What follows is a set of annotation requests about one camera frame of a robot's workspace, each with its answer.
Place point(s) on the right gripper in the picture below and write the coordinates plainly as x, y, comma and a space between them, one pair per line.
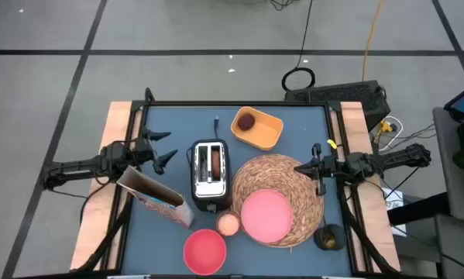
334, 166

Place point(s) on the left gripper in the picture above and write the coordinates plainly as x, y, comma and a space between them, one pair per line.
144, 151

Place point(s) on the Cheerios cereal box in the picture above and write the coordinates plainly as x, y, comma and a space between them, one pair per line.
150, 186

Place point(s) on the brown bagel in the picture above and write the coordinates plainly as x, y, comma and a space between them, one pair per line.
216, 164

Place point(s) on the dark red plum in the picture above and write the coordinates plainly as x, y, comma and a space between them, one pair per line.
246, 122

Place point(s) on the red bowl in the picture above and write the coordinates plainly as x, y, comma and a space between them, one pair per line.
204, 252

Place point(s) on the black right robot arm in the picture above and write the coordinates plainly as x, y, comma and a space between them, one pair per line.
394, 158

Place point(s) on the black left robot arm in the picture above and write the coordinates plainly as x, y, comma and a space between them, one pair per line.
76, 168

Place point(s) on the yellow tape tag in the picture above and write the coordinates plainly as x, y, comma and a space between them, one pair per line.
332, 144

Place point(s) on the round woven placemat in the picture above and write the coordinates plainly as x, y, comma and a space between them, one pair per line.
270, 170

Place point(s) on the light wooden board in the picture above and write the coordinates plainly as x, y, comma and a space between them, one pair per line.
111, 120
353, 116

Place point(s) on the orange plastic tray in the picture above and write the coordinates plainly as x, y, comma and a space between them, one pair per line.
266, 133

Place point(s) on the black and silver toaster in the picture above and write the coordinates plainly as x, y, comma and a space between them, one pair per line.
208, 188

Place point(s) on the pink plate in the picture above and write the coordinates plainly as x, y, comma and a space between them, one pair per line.
266, 215

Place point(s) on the dark green cup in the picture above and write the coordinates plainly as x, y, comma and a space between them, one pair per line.
320, 240

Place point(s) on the black computer case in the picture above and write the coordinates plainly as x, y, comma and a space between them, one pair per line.
340, 95

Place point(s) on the yellow plug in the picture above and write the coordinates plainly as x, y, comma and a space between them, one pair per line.
385, 126

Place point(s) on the white paper sheet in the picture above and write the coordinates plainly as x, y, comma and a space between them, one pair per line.
394, 203

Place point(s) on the orange faceted tumbler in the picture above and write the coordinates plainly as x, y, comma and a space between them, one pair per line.
228, 223

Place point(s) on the black beam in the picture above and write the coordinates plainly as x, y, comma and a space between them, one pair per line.
417, 209

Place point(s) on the grey desk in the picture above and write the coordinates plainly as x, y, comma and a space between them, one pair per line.
448, 174

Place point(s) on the grey box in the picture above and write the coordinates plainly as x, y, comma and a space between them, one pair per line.
456, 248

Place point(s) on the black aluminium table frame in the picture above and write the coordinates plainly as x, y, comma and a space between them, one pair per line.
200, 104

